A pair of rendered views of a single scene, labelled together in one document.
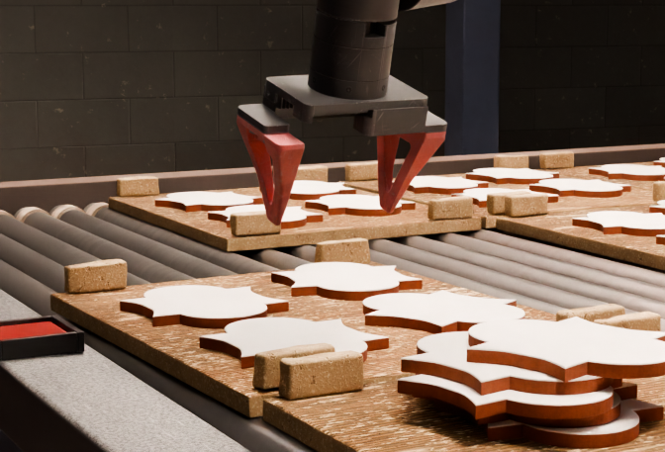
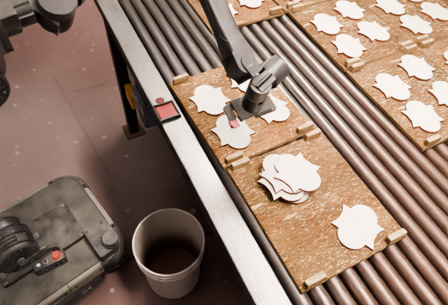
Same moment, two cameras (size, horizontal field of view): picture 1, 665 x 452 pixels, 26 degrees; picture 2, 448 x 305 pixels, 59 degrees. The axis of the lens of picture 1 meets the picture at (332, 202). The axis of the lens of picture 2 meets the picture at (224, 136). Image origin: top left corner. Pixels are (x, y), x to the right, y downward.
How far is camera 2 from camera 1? 79 cm
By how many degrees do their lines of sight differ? 43
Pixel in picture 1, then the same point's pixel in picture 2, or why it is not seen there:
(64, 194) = not seen: outside the picture
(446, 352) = (269, 171)
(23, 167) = not seen: outside the picture
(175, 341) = (204, 126)
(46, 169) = not seen: outside the picture
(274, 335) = (228, 130)
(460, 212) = (278, 12)
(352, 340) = (247, 135)
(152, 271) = (192, 49)
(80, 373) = (181, 133)
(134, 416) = (197, 164)
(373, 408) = (251, 177)
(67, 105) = not seen: outside the picture
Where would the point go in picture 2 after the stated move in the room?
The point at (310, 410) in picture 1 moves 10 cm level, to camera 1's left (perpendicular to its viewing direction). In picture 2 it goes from (237, 177) to (204, 176)
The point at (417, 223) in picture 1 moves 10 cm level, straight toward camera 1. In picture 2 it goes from (265, 17) to (265, 31)
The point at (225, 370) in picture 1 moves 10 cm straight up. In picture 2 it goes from (217, 148) to (218, 128)
